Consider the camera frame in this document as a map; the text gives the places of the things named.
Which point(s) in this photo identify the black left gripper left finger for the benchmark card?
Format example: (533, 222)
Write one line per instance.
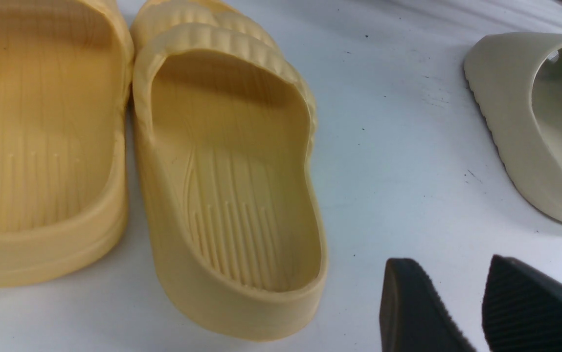
(413, 317)

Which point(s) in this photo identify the olive green slipper left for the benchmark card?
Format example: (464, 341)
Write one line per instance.
(516, 80)

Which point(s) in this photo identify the yellow ribbed slipper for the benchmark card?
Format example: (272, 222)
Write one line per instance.
(224, 130)
(65, 75)

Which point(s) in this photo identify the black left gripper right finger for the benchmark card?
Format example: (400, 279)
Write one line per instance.
(521, 308)

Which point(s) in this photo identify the yellow ribbed slipper left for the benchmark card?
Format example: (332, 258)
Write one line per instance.
(65, 75)

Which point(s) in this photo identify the yellow ribbed slipper right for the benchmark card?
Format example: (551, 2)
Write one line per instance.
(224, 130)

